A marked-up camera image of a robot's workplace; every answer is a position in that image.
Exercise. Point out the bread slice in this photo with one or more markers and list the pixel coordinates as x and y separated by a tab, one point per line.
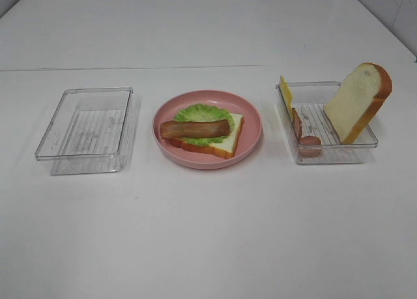
223	146
358	99

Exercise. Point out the green lettuce leaf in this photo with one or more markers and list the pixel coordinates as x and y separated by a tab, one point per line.
204	113

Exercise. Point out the bacon strip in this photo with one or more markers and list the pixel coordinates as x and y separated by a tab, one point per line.
304	137
176	129

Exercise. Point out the yellow cheese slice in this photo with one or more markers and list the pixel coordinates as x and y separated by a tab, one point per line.
287	96

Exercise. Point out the pink round plate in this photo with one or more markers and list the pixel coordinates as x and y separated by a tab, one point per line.
248	139

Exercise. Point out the right clear plastic tray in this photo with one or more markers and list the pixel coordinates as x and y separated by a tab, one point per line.
308	100

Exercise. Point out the clear plastic tray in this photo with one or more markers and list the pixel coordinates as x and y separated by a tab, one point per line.
308	100
91	131

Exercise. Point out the left clear plastic tray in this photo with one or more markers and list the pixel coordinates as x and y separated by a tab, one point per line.
91	131

